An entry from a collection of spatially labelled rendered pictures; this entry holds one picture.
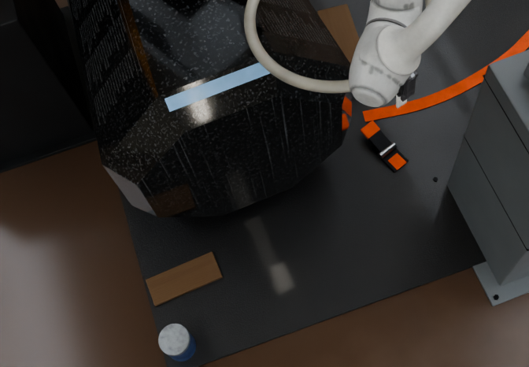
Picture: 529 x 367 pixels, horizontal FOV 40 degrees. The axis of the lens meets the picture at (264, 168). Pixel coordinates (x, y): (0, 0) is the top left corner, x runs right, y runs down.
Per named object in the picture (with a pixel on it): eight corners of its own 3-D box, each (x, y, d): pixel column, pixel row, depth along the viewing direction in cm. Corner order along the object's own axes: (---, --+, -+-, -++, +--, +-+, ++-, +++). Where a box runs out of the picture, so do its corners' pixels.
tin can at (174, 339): (168, 364, 238) (159, 357, 226) (165, 334, 242) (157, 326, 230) (197, 358, 238) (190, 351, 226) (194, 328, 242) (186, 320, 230)
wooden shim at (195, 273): (155, 306, 246) (154, 305, 245) (146, 280, 250) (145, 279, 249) (223, 277, 248) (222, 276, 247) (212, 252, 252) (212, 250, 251)
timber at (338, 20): (368, 83, 274) (369, 67, 263) (337, 91, 274) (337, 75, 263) (346, 21, 287) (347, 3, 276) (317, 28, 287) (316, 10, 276)
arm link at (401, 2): (379, 2, 161) (363, 49, 156) (378, -48, 147) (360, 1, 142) (427, 10, 158) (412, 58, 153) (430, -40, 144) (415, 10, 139)
